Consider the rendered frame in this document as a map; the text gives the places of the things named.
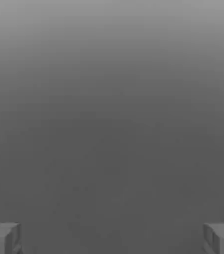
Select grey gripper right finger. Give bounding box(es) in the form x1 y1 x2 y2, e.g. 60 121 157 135
202 222 224 254

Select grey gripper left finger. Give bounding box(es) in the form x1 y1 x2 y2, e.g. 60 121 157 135
0 222 23 254

